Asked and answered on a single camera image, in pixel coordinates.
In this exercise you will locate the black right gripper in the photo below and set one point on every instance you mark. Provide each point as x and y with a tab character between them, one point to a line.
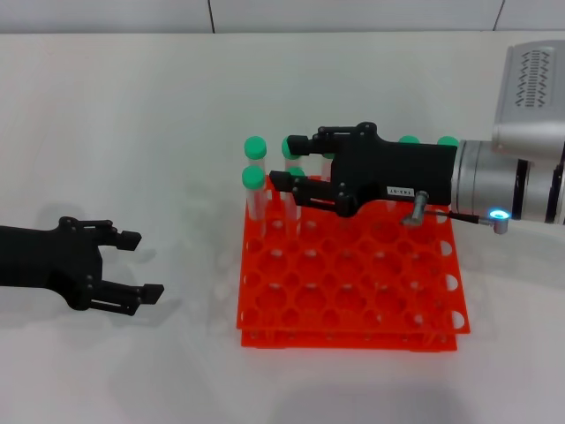
397	170

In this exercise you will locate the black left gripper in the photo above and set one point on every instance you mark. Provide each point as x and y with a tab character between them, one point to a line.
48	258

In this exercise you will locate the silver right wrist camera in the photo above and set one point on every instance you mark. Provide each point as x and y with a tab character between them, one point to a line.
534	97

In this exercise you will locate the orange test tube rack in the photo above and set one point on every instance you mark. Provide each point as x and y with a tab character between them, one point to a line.
353	326

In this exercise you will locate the clear test tube green cap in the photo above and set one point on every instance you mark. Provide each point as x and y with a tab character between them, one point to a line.
409	139
447	141
292	221
329	155
284	150
255	148
253	177

